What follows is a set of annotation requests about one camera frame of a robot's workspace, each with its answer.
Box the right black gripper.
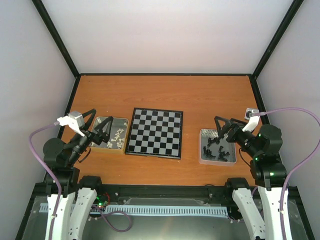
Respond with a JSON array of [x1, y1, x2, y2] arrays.
[[214, 115, 261, 157]]

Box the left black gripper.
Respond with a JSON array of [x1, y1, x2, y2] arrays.
[[67, 108, 115, 165]]

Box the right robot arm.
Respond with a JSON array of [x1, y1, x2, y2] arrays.
[[214, 116, 292, 240]]

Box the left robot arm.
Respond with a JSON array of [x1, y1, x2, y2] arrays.
[[43, 109, 114, 240]]

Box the tan tray of white pieces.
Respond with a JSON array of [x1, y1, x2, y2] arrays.
[[89, 117, 129, 154]]

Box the clear tray of black pieces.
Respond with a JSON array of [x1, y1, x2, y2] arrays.
[[198, 128, 237, 167]]

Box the green lit circuit board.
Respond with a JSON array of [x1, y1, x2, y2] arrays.
[[94, 192, 111, 208]]

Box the black and white chessboard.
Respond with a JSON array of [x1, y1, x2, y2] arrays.
[[125, 107, 184, 160]]

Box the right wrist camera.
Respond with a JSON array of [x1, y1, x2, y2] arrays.
[[242, 108, 260, 133]]

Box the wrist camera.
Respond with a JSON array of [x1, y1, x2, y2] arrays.
[[242, 108, 260, 133], [57, 111, 85, 137]]

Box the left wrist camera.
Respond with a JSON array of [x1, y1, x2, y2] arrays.
[[57, 111, 85, 137]]

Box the black aluminium frame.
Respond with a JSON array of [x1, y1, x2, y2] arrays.
[[15, 0, 314, 240]]

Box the light blue cable duct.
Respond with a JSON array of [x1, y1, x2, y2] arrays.
[[39, 202, 229, 217]]

